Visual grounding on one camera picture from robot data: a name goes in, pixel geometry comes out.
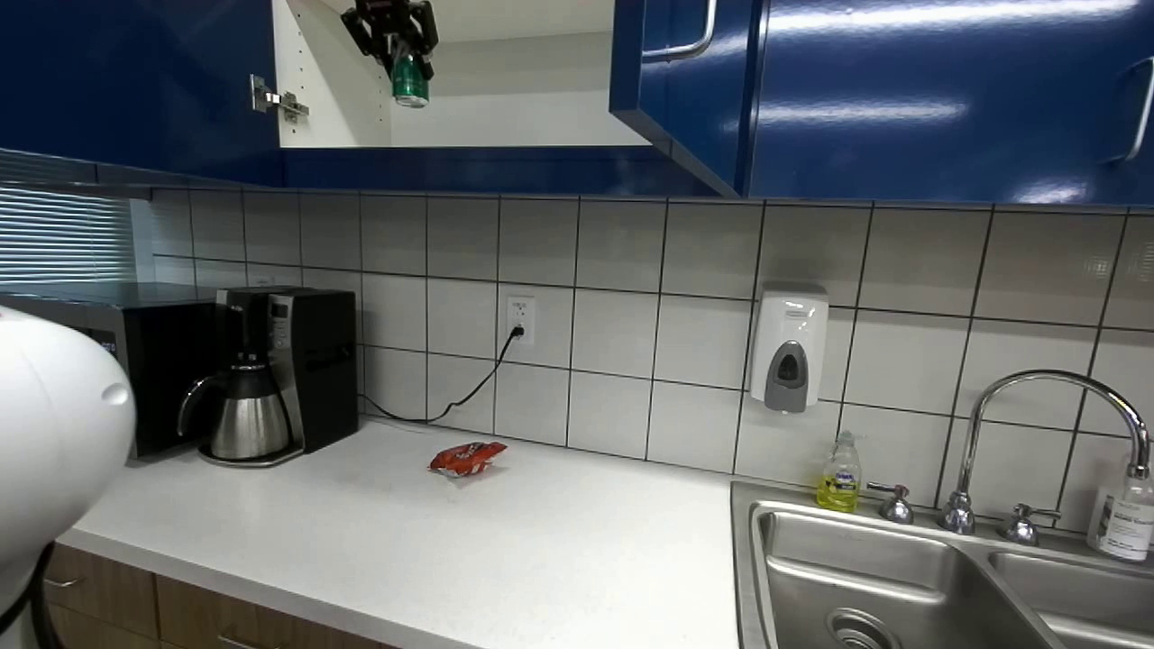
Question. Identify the steel coffee carafe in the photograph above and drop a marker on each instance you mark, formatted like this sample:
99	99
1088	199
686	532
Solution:
240	418

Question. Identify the black microwave oven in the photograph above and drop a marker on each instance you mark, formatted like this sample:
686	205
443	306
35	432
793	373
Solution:
162	348

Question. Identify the red snack packet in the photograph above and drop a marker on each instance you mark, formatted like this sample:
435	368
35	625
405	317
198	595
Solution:
465	458

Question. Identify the stainless steel double sink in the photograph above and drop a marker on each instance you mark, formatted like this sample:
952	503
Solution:
810	577

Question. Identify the clear hand soap bottle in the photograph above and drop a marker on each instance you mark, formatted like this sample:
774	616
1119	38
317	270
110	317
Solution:
1122	516

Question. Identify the wooden drawer with handle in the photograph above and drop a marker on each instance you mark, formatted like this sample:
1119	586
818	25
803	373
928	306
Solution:
99	604

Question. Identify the blue open cupboard door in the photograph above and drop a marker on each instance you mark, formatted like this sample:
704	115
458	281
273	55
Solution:
682	80

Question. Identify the black steel coffee maker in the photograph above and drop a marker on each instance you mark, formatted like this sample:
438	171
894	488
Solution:
315	360

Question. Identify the yellow dish soap bottle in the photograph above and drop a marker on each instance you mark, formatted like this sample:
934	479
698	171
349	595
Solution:
841	479

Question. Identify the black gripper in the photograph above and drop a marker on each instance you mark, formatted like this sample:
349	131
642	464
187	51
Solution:
381	26

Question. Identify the white soap dispenser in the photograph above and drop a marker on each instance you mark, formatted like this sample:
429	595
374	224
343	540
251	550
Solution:
786	353

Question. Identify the green soda can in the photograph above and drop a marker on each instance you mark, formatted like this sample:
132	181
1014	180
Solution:
410	83

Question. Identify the chrome gooseneck faucet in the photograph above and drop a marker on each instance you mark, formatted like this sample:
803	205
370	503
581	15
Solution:
1042	439

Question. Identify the white wall outlet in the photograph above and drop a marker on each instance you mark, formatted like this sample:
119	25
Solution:
520	319

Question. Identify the blue upper cupboard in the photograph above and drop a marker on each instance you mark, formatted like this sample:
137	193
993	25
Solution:
1029	101

